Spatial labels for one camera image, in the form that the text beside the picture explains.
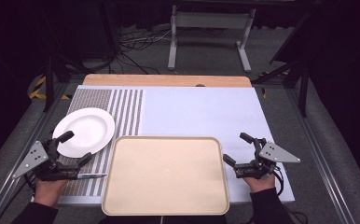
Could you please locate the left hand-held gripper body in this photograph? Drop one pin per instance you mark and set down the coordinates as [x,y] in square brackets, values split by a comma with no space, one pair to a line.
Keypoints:
[32,158]

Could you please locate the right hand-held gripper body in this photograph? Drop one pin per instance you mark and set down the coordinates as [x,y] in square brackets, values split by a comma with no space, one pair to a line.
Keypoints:
[276,153]

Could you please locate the silver knife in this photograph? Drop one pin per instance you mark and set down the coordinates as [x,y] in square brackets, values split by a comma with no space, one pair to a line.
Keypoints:
[94,176]

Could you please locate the white plate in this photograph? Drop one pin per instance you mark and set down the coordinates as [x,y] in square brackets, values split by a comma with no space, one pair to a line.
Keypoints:
[88,130]

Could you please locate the beige tray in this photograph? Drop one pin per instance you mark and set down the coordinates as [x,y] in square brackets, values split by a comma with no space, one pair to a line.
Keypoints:
[165,174]

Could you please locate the person's right hand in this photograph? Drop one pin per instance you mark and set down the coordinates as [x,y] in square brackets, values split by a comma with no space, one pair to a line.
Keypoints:
[260,185]

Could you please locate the person's left hand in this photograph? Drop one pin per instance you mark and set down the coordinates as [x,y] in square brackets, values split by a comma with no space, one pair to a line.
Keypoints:
[48,192]

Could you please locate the yellow black floor tape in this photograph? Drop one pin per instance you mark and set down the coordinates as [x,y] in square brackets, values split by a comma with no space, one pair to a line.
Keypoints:
[39,90]
[263,92]

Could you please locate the white table cover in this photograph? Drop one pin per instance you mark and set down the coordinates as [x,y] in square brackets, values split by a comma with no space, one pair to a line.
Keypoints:
[200,115]

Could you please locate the black tripod stand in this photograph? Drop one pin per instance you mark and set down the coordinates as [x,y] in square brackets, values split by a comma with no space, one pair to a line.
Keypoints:
[304,90]
[48,81]

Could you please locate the striped placemat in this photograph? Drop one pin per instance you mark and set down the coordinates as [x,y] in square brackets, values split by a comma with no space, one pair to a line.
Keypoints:
[125,105]

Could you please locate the wooden table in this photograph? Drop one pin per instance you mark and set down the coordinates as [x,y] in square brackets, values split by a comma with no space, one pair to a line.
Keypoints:
[168,81]

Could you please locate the grey metal stand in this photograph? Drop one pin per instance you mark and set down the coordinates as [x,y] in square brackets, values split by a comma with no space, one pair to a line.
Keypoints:
[210,21]

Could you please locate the aluminium rail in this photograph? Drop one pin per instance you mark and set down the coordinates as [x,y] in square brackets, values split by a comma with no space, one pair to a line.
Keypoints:
[321,155]
[10,183]

